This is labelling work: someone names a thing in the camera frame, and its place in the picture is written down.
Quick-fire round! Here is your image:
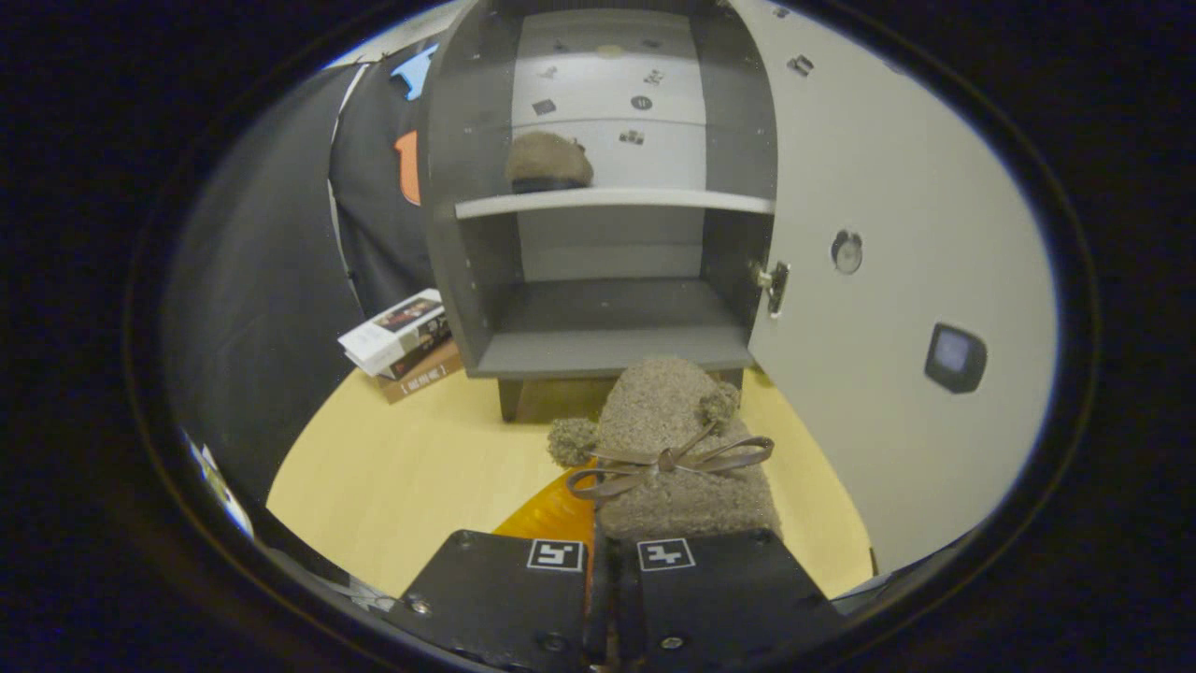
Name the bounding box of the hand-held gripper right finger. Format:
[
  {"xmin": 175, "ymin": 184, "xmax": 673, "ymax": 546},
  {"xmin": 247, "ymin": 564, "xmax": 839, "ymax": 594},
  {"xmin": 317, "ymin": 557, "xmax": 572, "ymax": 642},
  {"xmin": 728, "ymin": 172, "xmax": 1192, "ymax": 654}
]
[{"xmin": 607, "ymin": 528, "xmax": 847, "ymax": 673}]

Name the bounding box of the blue and white board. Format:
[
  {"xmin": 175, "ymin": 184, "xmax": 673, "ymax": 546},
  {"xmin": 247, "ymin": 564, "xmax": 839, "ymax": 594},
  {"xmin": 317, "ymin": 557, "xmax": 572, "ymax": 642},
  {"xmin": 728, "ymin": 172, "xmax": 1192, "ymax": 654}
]
[{"xmin": 182, "ymin": 430, "xmax": 255, "ymax": 541}]

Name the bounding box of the black backdrop cloth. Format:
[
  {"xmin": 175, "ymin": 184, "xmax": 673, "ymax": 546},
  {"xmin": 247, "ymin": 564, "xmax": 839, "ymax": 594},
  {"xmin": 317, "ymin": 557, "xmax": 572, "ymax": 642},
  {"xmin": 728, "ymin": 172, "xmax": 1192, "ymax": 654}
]
[{"xmin": 159, "ymin": 42, "xmax": 445, "ymax": 506}]

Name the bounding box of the white booklet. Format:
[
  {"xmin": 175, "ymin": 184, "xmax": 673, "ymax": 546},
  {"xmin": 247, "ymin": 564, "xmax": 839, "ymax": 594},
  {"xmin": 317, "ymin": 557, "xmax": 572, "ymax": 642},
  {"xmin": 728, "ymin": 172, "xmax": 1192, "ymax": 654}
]
[{"xmin": 337, "ymin": 288, "xmax": 448, "ymax": 377}]

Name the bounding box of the black book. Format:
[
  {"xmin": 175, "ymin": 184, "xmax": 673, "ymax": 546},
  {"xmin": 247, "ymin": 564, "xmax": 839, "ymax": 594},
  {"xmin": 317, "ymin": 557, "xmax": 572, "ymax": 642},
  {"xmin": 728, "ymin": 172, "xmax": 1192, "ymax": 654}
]
[{"xmin": 385, "ymin": 322, "xmax": 456, "ymax": 379}]

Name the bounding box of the white shoe cabinet door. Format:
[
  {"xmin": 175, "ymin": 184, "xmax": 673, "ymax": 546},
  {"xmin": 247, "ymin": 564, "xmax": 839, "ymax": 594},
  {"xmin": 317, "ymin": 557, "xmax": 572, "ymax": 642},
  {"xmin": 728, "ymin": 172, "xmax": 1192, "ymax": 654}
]
[{"xmin": 729, "ymin": 0, "xmax": 1060, "ymax": 576}]

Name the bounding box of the grey shoe cabinet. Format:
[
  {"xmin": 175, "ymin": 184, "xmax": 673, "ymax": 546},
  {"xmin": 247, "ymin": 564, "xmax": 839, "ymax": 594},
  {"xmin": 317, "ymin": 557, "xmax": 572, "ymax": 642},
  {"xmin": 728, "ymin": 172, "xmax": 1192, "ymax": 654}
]
[{"xmin": 418, "ymin": 0, "xmax": 781, "ymax": 422}]

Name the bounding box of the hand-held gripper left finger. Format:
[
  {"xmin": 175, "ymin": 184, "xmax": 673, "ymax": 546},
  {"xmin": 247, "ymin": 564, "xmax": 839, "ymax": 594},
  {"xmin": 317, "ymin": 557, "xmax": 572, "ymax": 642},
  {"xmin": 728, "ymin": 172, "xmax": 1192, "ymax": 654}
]
[{"xmin": 383, "ymin": 458, "xmax": 599, "ymax": 673}]

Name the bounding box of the brown book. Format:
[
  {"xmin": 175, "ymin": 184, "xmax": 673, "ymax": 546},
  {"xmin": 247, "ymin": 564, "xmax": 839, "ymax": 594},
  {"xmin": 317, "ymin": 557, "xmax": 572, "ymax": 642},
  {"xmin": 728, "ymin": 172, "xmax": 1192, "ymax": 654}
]
[{"xmin": 378, "ymin": 341, "xmax": 465, "ymax": 405}]

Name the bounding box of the brown fuzzy slipper shoe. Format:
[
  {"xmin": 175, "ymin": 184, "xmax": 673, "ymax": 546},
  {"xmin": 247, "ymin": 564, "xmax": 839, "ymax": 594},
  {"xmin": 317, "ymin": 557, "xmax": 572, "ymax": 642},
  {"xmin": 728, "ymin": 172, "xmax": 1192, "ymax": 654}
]
[
  {"xmin": 547, "ymin": 355, "xmax": 784, "ymax": 543},
  {"xmin": 505, "ymin": 131, "xmax": 595, "ymax": 194}
]

